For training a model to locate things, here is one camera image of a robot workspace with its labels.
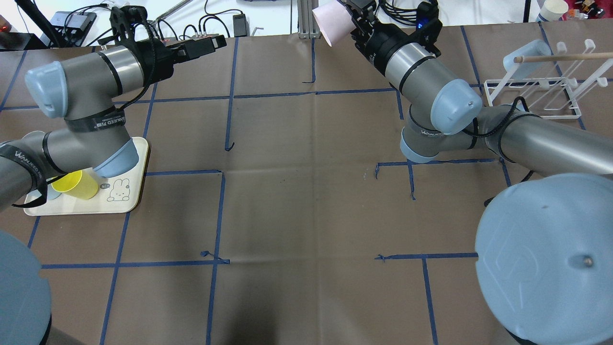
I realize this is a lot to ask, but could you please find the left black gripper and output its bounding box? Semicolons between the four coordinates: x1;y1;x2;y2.
110;6;227;84

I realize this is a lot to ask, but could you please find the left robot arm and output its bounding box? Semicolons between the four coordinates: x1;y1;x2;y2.
0;6;227;345

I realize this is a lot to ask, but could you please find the paper cup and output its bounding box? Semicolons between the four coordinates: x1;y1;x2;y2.
536;0;569;22

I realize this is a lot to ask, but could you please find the white wire cup rack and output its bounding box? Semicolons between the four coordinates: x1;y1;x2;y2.
482;39;613;120

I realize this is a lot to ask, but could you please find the pink plastic cup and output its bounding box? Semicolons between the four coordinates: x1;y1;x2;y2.
312;0;355;46

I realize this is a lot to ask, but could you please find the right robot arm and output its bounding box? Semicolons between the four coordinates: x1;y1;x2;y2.
337;0;612;345

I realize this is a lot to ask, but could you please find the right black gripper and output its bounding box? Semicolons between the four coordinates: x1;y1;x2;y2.
344;0;443;63

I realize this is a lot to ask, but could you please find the cream rabbit tray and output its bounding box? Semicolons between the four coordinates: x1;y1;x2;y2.
23;137;150;217

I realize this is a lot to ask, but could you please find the light blue plastic cup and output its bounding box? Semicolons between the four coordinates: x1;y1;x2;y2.
46;185;62;201

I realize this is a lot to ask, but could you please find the coiled black cable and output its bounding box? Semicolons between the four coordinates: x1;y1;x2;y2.
378;0;424;25

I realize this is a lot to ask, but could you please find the yellow plastic cup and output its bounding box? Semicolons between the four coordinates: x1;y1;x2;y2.
52;170;99;199

